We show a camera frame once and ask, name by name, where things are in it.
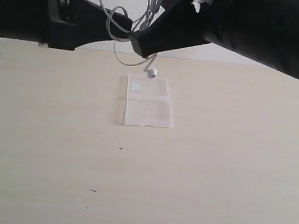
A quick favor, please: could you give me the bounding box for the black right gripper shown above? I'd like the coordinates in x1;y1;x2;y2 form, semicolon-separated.
129;0;237;58

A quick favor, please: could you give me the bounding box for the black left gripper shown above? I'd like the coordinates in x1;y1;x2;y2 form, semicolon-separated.
0;0;133;51

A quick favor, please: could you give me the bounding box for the white earphone cable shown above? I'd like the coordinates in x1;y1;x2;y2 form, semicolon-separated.
87;0;174;81

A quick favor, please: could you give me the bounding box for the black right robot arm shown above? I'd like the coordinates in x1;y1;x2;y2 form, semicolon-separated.
129;0;299;80

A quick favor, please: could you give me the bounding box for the clear plastic storage box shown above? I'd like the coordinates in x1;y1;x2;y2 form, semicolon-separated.
111;74;175;128

